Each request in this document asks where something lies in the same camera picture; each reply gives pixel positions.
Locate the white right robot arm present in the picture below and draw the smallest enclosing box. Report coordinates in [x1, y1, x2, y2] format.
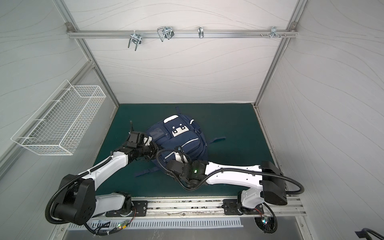
[156, 149, 305, 209]

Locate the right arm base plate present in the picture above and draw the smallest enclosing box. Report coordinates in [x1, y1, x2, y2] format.
[222, 199, 264, 216]

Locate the metal clamp hook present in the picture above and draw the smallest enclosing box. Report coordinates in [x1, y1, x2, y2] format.
[128, 31, 142, 51]
[198, 27, 204, 39]
[157, 26, 175, 42]
[260, 27, 287, 39]

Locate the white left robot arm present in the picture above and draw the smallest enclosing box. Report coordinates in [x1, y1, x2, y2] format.
[45, 130, 158, 226]

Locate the aluminium top cross rail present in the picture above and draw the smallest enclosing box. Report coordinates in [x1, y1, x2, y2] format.
[67, 29, 299, 40]

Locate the black cable bottom right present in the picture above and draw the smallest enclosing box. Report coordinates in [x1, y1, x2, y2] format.
[354, 227, 384, 240]

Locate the navy blue student backpack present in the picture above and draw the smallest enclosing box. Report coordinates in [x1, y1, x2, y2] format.
[146, 108, 226, 165]

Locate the white slotted cable duct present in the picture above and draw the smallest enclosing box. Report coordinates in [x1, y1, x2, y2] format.
[67, 218, 244, 231]

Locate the white wire wall basket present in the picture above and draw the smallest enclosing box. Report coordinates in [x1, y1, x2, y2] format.
[11, 80, 106, 156]

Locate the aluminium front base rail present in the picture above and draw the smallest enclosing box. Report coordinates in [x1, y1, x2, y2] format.
[59, 195, 307, 221]

